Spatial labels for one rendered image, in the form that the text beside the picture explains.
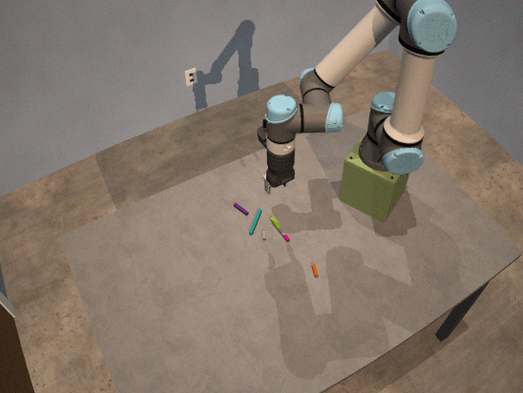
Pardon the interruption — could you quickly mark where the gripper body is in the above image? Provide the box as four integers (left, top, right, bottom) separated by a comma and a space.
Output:
258, 119, 295, 188

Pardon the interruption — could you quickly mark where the turquoise rod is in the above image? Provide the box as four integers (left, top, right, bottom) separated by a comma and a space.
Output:
249, 209, 262, 235

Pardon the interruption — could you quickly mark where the lime green rod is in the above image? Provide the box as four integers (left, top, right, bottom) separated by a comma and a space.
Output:
270, 217, 281, 231

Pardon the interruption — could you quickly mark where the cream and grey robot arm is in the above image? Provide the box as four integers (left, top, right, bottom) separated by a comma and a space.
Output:
265, 0, 458, 175

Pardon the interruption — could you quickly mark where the purple rod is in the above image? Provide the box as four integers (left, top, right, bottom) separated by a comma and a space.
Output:
234, 203, 248, 216

